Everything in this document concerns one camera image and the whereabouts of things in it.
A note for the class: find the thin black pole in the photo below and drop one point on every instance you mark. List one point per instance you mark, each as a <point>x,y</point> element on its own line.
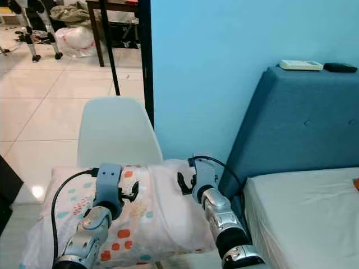
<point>109,45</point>

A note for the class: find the red plate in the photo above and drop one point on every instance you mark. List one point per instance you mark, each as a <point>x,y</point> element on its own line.
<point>131,1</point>

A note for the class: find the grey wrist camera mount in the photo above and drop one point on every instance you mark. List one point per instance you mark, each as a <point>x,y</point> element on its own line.
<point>203,171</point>
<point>109,179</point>

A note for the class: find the spare humanoid robot legs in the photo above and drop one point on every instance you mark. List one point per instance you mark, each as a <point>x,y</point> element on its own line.
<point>59,55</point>

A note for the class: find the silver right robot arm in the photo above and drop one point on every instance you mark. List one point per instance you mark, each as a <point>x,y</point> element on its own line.
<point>224,224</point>

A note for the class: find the white pillow with coloured dots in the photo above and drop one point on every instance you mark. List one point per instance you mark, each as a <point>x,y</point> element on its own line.
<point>162,224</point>

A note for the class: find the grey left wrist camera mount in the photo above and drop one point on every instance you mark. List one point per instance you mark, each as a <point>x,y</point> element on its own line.
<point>109,179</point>

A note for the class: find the dark wooden table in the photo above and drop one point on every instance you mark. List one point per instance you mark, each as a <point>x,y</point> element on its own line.
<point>96,33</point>

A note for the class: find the white plastic chair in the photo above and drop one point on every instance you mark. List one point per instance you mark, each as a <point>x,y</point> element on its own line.
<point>118,129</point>

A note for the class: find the mattress with white sheet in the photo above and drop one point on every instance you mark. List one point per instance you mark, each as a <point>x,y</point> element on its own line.
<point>308,224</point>

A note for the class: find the small orange item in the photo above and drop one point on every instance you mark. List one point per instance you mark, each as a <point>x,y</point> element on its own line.
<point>356,184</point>

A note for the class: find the clear plastic bag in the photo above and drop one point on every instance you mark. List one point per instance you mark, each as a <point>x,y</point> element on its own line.
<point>76,40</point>

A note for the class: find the olive green clothes pile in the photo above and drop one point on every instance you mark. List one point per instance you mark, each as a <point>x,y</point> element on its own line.
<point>70,14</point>

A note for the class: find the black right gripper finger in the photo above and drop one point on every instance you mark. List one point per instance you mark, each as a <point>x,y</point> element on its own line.
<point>180,182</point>

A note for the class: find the black remote control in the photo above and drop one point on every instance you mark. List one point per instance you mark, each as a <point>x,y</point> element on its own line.
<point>340,67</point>

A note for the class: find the blue upholstered headboard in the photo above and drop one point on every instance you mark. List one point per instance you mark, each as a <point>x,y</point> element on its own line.
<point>297,123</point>

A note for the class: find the white remote control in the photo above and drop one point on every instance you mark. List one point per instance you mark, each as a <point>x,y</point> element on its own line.
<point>300,64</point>

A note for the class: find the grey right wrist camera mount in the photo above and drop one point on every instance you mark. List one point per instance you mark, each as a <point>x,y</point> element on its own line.
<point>203,171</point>

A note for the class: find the dark door frame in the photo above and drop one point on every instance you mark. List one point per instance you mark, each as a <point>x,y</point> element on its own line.
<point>145,56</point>

